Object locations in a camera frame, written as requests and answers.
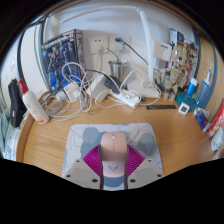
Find blue snack package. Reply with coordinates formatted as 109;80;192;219
194;107;211;132

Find plaid pillow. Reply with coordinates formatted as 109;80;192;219
3;126;21;161

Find white lotion bottle red pump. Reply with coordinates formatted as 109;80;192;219
17;78;50;125

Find metal cup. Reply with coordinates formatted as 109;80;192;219
108;59;132;83

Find large white charger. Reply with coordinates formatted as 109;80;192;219
87;73;112;103

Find grey mouse pad blue patches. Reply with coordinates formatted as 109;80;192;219
61;122;164;179

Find teal blanket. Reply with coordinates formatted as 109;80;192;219
0;109;11;151

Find black bag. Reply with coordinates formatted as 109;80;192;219
7;78;28;128

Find white wall box blue label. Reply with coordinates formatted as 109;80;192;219
152;40;173;63

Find white mug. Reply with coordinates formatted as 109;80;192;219
210;126;224;151

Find green plug dark cable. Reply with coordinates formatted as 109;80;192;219
114;37;149;66

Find red chips can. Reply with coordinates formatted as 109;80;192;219
206;99;224;139

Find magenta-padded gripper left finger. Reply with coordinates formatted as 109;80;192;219
61;143;103;191

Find white power strip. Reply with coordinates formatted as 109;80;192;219
109;87;143;110

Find small white cube clock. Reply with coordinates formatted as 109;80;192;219
178;102;191;115

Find blue spray bottle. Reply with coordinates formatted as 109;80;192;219
194;68;213;109

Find blue robot model kit box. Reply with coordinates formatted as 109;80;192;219
40;28;87;94

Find pink computer mouse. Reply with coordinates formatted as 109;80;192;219
99;132;129;192

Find colourful model kit box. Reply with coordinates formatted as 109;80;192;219
169;28;198;68

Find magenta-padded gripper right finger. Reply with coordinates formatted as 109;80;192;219
124;143;165;190

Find teal round container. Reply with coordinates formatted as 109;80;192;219
175;91;196;109

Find dark grey adapter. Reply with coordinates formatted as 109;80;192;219
103;75;123;95

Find small white charger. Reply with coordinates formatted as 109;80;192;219
63;82;80;103

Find white wall socket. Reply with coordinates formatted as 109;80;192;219
88;35;109;54

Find black ruler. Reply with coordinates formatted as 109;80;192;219
145;104;177;111

